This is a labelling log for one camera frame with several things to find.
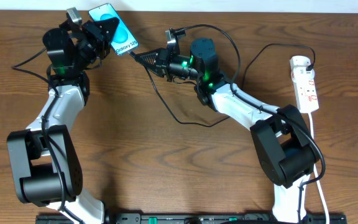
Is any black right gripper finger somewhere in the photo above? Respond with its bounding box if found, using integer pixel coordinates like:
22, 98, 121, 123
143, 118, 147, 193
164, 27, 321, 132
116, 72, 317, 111
134, 48, 167, 67
148, 66, 167, 78

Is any blue screen smartphone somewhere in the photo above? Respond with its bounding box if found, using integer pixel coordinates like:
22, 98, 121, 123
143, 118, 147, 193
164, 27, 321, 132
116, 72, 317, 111
88, 2, 139, 57

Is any black charging cable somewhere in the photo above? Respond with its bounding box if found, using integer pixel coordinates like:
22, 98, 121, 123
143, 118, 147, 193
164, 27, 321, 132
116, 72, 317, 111
128, 43, 316, 128

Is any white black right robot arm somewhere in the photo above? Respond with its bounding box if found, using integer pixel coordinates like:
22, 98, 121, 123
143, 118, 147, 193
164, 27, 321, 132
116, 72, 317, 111
132, 38, 324, 223

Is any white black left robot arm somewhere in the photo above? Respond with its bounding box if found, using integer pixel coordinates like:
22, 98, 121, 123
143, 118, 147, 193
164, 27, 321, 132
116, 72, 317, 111
7, 17, 119, 223

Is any white charger adapter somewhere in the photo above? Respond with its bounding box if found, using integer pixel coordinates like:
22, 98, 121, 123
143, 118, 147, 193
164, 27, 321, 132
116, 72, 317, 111
291, 66, 315, 83

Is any white power strip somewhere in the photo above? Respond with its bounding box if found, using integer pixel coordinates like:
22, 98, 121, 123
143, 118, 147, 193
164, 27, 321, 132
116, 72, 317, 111
290, 55, 319, 113

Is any white power strip cord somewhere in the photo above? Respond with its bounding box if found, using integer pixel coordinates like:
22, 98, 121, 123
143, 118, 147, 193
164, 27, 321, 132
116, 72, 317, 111
308, 112, 331, 224

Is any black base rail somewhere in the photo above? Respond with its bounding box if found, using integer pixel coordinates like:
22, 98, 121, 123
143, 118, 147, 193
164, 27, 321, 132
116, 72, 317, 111
35, 213, 347, 224

